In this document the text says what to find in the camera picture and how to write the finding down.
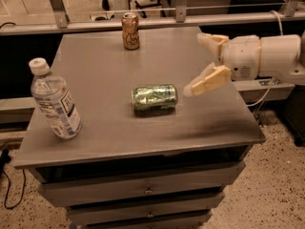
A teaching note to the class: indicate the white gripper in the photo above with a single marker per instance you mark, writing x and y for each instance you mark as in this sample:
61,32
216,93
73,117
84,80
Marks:
241,56

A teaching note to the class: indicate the green soda can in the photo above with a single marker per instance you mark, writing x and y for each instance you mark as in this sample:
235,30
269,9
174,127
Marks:
162,96

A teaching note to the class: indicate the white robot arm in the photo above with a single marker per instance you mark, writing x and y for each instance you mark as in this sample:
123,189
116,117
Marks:
281,57

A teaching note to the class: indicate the orange soda can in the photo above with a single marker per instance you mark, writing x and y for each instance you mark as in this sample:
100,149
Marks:
130,35

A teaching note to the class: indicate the grey drawer cabinet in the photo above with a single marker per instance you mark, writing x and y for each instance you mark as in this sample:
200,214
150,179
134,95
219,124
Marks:
215,127

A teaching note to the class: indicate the bottom grey drawer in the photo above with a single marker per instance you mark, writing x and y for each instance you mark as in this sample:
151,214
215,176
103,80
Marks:
157,222

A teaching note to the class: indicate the grey drawer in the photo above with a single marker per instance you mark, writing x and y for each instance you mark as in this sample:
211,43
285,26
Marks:
157,222
140,185
145,208

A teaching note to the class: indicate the clear plastic water bottle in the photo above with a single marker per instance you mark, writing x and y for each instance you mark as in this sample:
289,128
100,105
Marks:
53,96

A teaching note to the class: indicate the middle grey drawer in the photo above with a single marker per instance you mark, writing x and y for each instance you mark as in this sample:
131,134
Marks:
145,208

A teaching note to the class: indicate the top grey drawer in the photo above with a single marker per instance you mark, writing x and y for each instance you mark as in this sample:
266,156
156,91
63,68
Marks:
140,185

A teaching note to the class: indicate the metal railing frame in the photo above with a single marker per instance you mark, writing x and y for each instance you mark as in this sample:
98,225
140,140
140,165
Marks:
65,16

